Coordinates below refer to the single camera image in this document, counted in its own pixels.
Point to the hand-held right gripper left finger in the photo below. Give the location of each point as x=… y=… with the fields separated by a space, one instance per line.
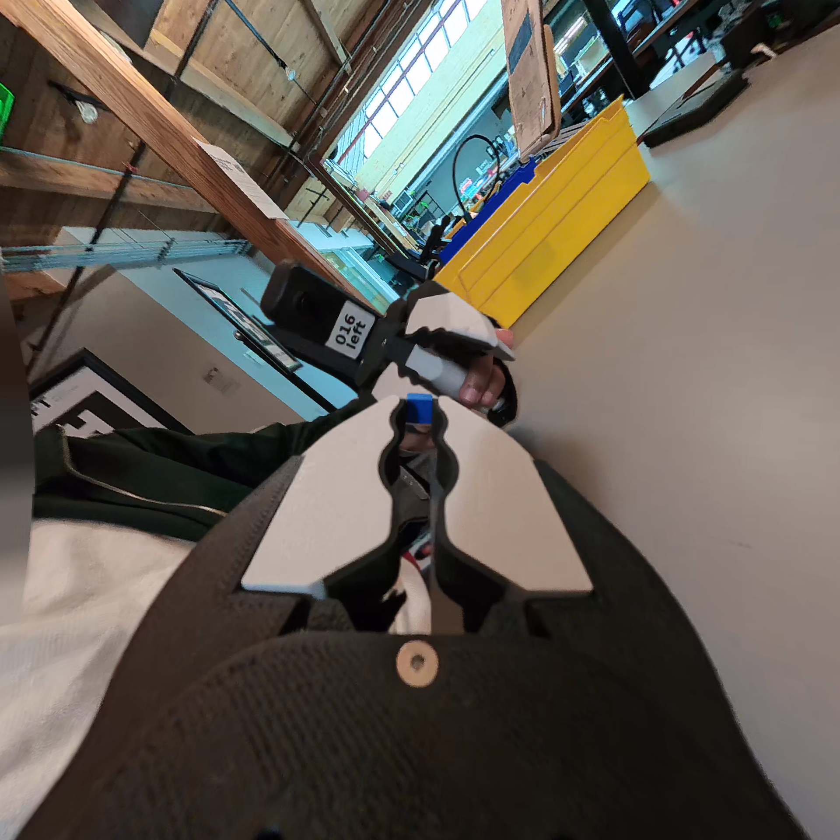
x=315 y=512

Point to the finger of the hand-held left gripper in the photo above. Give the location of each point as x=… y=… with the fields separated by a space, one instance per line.
x=436 y=374
x=453 y=321

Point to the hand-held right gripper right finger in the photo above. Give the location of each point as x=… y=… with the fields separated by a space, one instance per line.
x=505 y=512

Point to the small blue block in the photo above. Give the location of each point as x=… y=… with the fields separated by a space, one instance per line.
x=420 y=410

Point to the person's left forearm green sleeve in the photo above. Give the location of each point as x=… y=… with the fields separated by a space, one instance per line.
x=184 y=472

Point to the person's left hand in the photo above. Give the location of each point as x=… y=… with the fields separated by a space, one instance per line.
x=482 y=384

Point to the long black framed picture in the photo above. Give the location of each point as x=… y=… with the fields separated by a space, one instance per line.
x=236 y=315

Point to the blue plastic bin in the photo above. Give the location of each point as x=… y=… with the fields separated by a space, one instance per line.
x=489 y=213

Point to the yellow plastic bin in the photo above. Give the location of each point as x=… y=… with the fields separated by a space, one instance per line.
x=558 y=216

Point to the white paper notice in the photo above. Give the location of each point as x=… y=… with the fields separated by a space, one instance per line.
x=239 y=177

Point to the framed black-white pattern picture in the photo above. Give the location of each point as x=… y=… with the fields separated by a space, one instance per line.
x=85 y=400

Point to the brown cardboard sheet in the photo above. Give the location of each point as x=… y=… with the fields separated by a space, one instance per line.
x=533 y=85

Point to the person's white shirt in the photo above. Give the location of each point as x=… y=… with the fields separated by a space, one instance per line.
x=79 y=630

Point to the wooden beam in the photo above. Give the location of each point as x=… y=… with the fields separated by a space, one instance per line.
x=131 y=111

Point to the ceiling lamp fixture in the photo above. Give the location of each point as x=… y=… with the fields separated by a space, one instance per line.
x=82 y=108

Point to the flat black tray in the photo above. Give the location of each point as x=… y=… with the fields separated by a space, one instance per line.
x=695 y=108

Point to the green plastic object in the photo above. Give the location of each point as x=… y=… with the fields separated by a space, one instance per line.
x=5 y=111

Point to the white wall plate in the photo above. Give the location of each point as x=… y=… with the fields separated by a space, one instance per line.
x=220 y=379

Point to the black metal post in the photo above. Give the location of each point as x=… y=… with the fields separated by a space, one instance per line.
x=617 y=46

